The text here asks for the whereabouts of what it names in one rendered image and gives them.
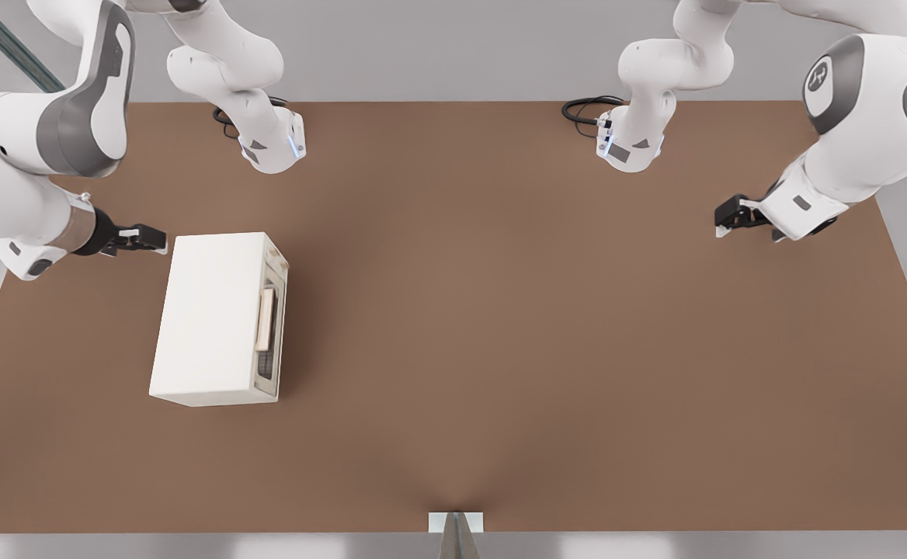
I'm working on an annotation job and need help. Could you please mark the white oven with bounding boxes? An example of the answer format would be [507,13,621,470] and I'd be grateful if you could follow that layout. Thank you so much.
[148,231,292,408]

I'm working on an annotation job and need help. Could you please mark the black cable loop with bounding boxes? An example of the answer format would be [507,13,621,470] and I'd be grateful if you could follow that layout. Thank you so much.
[561,95,627,141]
[212,95,290,142]

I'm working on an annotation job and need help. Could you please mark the white oven door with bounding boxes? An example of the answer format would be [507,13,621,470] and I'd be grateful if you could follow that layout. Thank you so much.
[250,237,292,404]

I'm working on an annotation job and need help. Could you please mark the pale oven door handle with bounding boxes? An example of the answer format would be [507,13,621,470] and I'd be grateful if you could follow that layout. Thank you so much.
[255,286,277,353]

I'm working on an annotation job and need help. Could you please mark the silver frame post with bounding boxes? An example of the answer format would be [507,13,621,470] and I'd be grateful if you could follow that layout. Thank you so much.
[0,0,67,95]
[428,511,485,559]

